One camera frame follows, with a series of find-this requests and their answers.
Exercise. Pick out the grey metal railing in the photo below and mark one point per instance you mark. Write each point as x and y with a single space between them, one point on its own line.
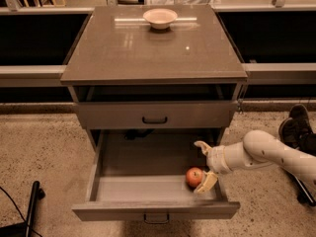
258 74

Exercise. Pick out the closed top drawer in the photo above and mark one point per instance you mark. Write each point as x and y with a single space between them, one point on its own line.
142 115

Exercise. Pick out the black base leg right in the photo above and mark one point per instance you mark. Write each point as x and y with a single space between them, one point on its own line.
304 195

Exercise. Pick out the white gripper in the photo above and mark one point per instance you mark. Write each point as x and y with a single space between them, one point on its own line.
215 159

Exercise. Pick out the open middle drawer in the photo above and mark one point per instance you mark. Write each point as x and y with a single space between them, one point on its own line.
144 178

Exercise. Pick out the white bowl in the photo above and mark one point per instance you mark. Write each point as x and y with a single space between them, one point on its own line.
160 19

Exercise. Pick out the black base leg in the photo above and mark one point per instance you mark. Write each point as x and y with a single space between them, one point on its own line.
26 227
304 195

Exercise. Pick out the red apple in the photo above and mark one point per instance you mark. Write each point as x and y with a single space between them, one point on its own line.
194 177

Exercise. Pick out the grey drawer cabinet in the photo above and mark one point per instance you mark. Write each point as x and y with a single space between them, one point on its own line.
121 58

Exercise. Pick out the black base leg left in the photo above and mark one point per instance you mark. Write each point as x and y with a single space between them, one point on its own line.
26 227

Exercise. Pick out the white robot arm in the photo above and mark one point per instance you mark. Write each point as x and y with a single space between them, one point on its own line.
258 149

